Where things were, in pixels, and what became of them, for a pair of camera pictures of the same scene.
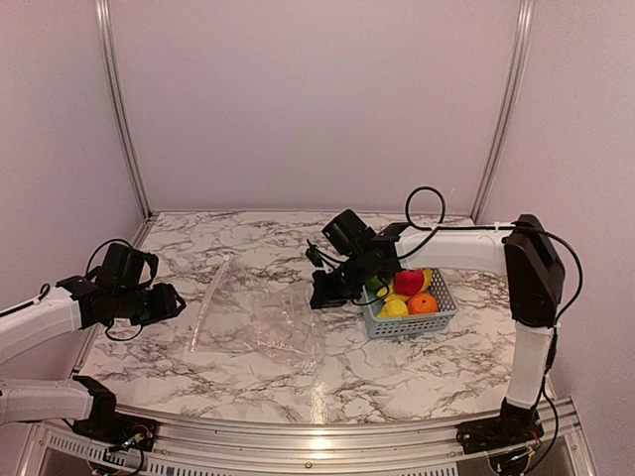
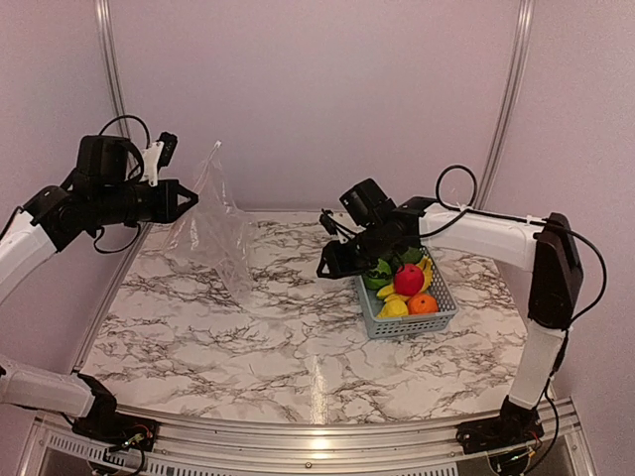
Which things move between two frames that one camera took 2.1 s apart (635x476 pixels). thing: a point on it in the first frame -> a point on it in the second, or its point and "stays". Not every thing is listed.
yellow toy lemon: x=393 y=307 stays
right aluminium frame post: x=520 y=58 stays
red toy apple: x=408 y=283 stays
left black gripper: x=165 y=306 -> x=167 y=212
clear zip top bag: x=241 y=314 -> x=217 y=233
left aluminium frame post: x=104 y=22 stays
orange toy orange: x=423 y=303 stays
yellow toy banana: x=427 y=279 stays
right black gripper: x=324 y=296 -> x=339 y=268
